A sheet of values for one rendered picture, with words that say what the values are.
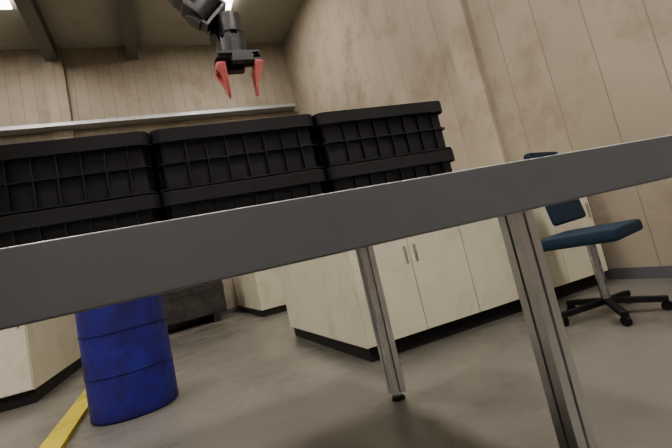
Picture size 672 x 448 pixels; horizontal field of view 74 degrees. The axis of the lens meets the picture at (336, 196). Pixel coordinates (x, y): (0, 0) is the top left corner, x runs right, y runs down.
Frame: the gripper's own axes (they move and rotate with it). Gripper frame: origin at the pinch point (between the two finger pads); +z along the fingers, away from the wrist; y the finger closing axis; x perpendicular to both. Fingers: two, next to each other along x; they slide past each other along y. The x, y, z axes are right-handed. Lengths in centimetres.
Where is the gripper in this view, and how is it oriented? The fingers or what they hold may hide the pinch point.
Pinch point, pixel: (243, 93)
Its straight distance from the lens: 107.8
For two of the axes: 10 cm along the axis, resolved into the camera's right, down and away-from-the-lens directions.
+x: 3.1, -2.3, -9.2
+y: -9.2, 1.6, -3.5
